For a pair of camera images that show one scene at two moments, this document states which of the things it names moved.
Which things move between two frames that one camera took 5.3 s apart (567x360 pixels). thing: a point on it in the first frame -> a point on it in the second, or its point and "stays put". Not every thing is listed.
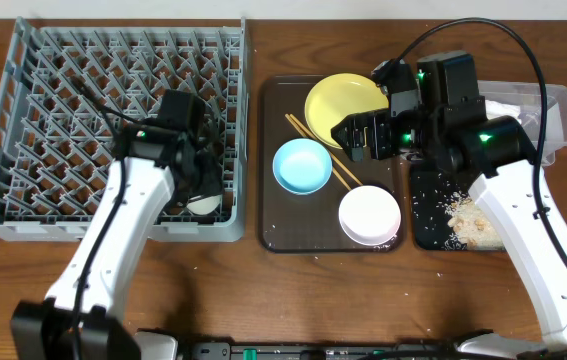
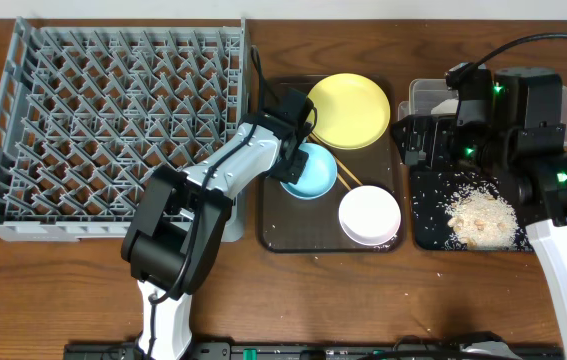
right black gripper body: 381,130 -> 443,147
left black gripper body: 208,176 -> 296,167
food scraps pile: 473,227 stays put
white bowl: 369,215 stays put
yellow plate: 337,96 stays put
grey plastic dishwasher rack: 50,147 stays put
